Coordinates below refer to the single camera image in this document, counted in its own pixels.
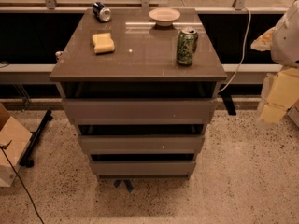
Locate grey top drawer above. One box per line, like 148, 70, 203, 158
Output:
62, 99, 216, 125

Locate blue soda can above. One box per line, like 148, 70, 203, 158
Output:
93, 2, 111, 22

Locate grey middle drawer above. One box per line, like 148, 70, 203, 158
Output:
78, 135, 205, 154

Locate cardboard box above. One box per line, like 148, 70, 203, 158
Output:
0, 104, 32, 187

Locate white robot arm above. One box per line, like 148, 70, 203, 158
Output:
250, 0, 299, 125

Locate grey bottom drawer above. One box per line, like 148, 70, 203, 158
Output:
90, 161, 196, 176

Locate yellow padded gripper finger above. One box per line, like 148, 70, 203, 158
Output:
258, 68, 299, 125
250, 27, 275, 51

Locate grey drawer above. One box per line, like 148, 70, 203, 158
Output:
62, 99, 216, 125
90, 161, 196, 176
78, 135, 205, 154

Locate black floor cable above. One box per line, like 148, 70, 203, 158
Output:
0, 147, 46, 224

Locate beige ceramic bowl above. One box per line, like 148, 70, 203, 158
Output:
149, 7, 180, 27

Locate black stand leg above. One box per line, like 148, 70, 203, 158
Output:
221, 94, 236, 116
20, 110, 52, 168

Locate black stand leg left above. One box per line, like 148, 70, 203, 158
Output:
20, 110, 52, 168

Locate grey drawer cabinet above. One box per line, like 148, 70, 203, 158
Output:
50, 8, 226, 179

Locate black stand leg right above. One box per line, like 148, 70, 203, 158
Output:
221, 94, 236, 116

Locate metal window railing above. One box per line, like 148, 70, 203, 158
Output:
0, 0, 299, 15

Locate white hanging cable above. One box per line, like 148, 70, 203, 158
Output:
218, 7, 252, 94

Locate green soda can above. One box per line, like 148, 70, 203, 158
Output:
176, 27, 198, 66

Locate yellow sponge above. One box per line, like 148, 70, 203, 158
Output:
92, 33, 115, 54

